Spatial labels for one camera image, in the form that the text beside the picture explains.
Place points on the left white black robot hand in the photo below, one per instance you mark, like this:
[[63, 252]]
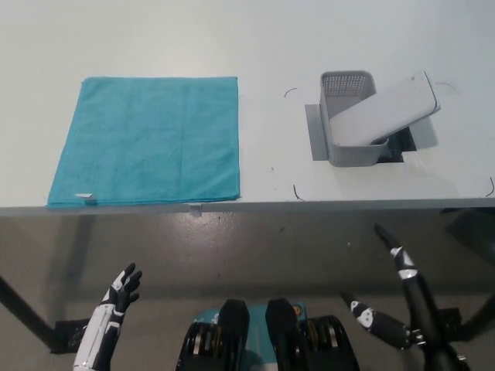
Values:
[[98, 332]]

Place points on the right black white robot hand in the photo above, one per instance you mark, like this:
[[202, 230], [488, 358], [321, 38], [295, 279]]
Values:
[[421, 305]]

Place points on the white calculator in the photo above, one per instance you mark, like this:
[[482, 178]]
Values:
[[386, 110]]

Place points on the black table foot plate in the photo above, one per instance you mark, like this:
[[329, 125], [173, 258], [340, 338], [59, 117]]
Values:
[[71, 336]]

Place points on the black table leg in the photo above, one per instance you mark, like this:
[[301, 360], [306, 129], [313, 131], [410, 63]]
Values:
[[27, 309]]

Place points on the black teal robot body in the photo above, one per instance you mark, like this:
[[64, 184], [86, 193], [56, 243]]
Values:
[[232, 328]]

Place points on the white cloth tag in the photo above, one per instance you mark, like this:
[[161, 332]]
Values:
[[86, 197]]

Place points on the teal microfibre cloth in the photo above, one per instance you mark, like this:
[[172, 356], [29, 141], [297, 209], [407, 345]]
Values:
[[147, 143]]

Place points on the grey perforated plastic basket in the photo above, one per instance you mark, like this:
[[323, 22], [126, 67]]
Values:
[[342, 89]]

